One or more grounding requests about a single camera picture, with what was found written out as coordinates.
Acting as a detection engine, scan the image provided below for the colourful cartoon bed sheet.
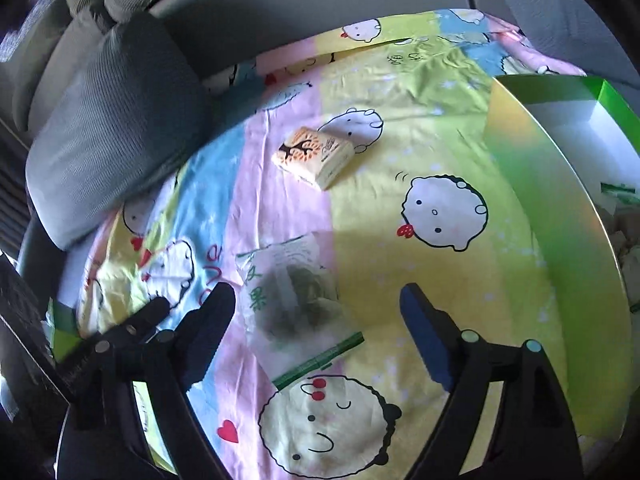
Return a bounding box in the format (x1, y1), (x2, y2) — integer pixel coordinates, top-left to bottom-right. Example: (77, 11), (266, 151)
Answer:
(64, 9), (585, 479)

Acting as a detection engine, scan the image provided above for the grey sofa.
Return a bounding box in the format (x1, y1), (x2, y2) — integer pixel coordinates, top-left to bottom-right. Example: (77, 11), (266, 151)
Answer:
(1, 0), (639, 290)

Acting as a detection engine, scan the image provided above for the grey throw pillow left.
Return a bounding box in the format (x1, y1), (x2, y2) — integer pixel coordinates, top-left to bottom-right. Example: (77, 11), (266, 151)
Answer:
(26, 13), (213, 250)

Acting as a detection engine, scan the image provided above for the orange tissue pack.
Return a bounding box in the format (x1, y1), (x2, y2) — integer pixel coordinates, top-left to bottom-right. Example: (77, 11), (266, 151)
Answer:
(271, 127), (355, 191)

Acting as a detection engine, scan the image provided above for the green white cardboard box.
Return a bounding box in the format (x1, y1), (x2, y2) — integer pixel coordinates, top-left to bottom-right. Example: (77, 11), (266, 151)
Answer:
(485, 75), (639, 440)

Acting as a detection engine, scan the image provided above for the grey throw pillow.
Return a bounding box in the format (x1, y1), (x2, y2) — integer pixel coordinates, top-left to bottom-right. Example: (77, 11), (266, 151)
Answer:
(26, 13), (213, 250)
(506, 0), (639, 87)

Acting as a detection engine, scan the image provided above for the grey throw pillow right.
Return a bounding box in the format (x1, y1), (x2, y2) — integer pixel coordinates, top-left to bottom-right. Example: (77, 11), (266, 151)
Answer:
(506, 0), (639, 87)

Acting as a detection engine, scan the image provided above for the clear plastic snack bag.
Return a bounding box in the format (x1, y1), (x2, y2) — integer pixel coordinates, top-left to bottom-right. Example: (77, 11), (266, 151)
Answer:
(235, 233), (364, 390)

